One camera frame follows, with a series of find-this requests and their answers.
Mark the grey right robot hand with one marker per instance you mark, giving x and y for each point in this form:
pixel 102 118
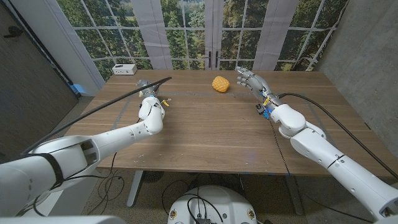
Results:
pixel 256 82

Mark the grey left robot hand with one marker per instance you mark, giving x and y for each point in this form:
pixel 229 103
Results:
pixel 148 88

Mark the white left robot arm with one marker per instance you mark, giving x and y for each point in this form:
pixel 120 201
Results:
pixel 118 140

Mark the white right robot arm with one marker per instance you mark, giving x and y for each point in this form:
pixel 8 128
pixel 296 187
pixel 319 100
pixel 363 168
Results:
pixel 335 161

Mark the orange toy pineapple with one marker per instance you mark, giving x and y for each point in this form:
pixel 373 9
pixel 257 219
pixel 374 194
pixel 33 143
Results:
pixel 220 84

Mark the white power strip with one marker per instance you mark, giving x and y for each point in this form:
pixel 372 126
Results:
pixel 124 69

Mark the printed window forest backdrop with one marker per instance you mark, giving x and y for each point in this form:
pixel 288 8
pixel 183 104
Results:
pixel 192 31

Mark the black ribbed round disc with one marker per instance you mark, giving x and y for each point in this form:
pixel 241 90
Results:
pixel 152 176

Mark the white table leg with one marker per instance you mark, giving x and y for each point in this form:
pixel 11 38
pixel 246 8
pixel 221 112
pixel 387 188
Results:
pixel 135 188
pixel 293 196

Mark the dark wooden door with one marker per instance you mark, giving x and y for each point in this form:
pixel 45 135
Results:
pixel 28 93

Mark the white robot torso base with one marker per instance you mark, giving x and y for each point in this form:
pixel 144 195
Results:
pixel 214 202

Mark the white robot chest edge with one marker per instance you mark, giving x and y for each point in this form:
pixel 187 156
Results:
pixel 62 220

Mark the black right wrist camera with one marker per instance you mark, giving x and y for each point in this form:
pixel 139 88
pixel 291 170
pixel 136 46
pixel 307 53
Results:
pixel 261 110

